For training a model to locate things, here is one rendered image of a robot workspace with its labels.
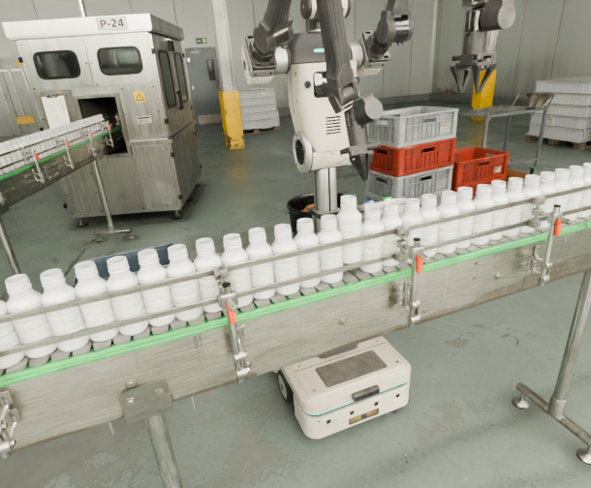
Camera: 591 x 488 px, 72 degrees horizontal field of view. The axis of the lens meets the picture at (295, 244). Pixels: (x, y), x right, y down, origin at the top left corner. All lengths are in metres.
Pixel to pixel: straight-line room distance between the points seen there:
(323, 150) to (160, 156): 3.14
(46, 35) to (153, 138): 1.24
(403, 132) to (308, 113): 1.72
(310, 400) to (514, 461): 0.84
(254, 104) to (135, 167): 6.12
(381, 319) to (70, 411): 0.73
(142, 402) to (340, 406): 1.02
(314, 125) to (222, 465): 1.41
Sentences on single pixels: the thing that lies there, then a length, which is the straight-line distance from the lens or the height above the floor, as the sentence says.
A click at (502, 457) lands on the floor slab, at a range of 2.02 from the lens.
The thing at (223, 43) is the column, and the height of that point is 1.95.
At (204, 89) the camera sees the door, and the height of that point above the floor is 0.99.
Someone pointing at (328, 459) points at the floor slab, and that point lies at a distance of 1.90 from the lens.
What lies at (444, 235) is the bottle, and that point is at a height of 1.06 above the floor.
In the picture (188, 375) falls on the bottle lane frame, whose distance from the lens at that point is 0.97.
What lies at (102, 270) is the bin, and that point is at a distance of 1.51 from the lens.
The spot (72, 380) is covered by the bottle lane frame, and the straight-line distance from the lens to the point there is 0.95.
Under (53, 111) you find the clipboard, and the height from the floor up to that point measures 1.22.
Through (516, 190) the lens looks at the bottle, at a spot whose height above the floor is 1.14.
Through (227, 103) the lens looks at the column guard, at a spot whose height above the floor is 0.89.
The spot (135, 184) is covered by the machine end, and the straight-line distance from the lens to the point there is 4.66.
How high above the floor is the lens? 1.49
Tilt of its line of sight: 24 degrees down
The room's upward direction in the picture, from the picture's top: 4 degrees counter-clockwise
